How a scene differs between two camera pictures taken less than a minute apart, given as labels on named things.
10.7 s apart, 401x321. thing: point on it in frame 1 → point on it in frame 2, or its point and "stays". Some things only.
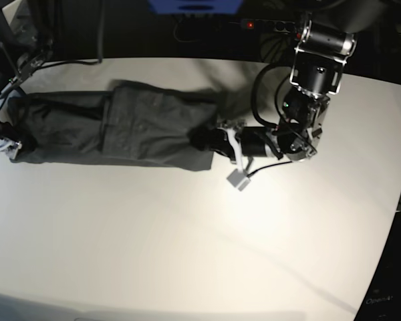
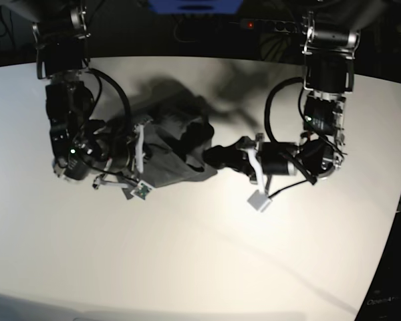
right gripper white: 3,144 → 143,189
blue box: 198,7 stays
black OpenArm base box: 391,297 stays
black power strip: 277,26 stays
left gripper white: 218,140 → 236,156
